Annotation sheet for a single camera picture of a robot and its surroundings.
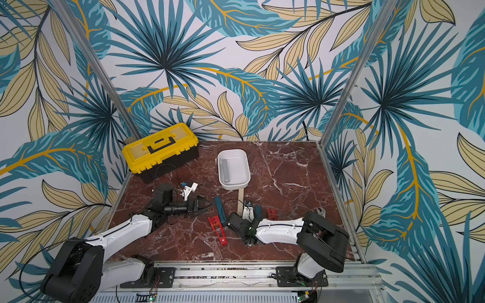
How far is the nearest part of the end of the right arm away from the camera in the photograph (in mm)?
617

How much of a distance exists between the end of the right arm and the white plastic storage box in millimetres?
310

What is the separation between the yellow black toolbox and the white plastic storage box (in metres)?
0.16

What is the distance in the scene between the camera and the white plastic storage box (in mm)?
1025

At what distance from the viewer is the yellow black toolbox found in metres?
0.91
